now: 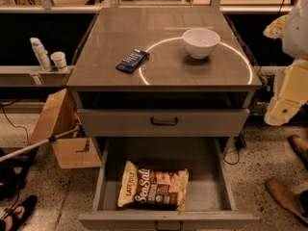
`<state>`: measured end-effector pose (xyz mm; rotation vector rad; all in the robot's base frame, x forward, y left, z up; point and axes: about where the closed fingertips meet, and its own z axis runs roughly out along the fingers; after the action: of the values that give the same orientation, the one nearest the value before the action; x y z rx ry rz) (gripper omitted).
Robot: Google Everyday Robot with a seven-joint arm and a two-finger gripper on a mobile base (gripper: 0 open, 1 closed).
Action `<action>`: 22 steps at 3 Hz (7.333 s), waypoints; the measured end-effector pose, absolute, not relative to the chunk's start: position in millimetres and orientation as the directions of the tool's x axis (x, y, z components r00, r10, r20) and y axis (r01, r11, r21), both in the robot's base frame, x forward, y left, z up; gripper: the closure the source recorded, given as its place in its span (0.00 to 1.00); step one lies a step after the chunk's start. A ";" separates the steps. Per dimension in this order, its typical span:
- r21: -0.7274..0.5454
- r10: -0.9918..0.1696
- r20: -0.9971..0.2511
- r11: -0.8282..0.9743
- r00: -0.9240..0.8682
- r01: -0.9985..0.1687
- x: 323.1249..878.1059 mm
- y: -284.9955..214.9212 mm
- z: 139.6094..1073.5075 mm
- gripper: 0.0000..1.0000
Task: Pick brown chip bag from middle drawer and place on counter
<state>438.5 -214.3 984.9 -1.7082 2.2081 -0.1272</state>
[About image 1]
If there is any black slip-on shoe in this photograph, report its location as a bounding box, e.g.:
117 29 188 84
0 195 38 231

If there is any grey drawer cabinet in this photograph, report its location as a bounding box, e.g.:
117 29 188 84
67 7 261 149

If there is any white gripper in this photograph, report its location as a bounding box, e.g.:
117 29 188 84
263 14 308 127

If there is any tan leather shoe near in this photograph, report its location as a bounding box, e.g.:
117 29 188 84
266 178 308 227

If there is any open grey middle drawer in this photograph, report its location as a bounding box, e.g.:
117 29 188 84
79 138 257 231

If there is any cardboard box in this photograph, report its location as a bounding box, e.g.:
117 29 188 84
30 89 101 168

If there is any white spray bottle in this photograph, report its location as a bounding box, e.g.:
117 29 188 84
30 38 52 72

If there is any closed grey top drawer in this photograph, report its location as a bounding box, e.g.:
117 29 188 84
77 109 249 137

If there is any dark blue snack bar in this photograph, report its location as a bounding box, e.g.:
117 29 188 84
115 49 149 73

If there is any white ceramic bowl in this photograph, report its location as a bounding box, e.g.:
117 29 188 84
182 28 220 59

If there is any tan leather shoe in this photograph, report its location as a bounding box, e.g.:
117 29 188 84
288 135 308 162
266 178 308 227

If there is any brown Late July chip bag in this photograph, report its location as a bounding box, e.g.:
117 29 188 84
117 161 189 211

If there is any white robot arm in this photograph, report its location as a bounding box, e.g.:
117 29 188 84
264 0 308 126

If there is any white stick with black band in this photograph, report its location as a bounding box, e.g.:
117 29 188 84
0 127 81 163

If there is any black power cable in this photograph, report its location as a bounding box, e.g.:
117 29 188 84
223 128 247 166

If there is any tan leather shoe far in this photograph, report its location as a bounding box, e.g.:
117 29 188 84
288 135 308 162

